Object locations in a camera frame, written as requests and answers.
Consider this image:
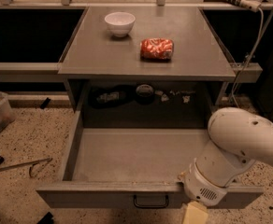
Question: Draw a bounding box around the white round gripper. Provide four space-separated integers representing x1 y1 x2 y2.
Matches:
178 160 227 224

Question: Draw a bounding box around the grey top drawer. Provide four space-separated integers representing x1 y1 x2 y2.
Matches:
36 109 265 211

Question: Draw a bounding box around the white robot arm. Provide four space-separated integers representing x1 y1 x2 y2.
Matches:
179 107 273 224

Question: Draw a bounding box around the grey drawer cabinet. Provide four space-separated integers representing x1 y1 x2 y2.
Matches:
60 7 235 128

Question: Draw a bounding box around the black object bottom left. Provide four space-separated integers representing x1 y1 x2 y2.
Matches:
37 212 54 224

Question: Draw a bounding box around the crushed red soda can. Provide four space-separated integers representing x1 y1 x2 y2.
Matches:
140 38 174 60

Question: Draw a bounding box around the metal grabber stick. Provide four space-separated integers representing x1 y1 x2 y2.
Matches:
0 158 52 173

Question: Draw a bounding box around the small black block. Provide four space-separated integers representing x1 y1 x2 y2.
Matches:
40 97 50 109

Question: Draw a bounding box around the white ceramic bowl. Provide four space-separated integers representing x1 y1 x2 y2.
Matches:
105 12 136 37

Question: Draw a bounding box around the white cable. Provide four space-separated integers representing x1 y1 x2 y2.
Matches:
228 7 266 108

